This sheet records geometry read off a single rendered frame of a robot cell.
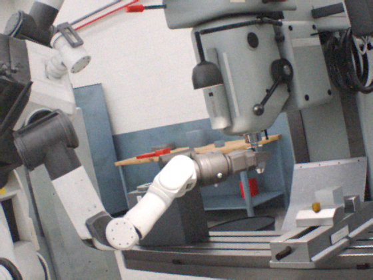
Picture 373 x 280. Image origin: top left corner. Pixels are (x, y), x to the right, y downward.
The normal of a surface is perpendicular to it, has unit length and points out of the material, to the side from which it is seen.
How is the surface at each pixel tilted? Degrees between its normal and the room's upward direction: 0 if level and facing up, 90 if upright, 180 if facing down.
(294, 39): 90
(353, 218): 90
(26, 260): 80
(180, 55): 90
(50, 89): 58
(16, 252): 95
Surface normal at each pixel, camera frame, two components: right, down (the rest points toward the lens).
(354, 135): -0.72, 0.19
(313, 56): 0.66, -0.10
